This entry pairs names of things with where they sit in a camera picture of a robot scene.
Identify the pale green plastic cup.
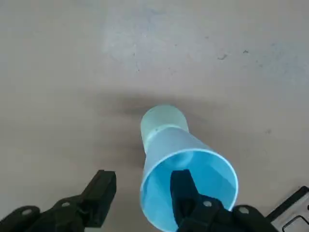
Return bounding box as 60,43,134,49
140,104,189,155

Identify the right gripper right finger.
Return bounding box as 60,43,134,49
170,169,277,232

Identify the blue plastic cup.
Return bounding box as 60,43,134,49
140,125,239,232

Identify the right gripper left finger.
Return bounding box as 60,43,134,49
0,170,117,232

